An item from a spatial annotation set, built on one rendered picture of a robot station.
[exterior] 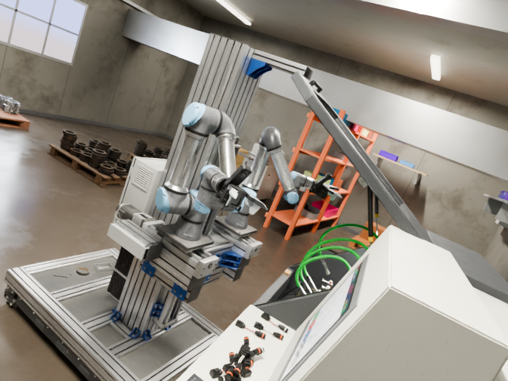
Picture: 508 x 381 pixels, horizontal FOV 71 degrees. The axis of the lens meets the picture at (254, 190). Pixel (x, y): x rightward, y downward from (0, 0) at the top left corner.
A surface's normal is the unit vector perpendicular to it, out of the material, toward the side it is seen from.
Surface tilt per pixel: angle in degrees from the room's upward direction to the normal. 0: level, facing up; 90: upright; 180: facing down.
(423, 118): 90
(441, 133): 90
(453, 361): 90
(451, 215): 90
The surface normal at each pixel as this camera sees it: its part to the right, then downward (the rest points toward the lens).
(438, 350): -0.36, 0.07
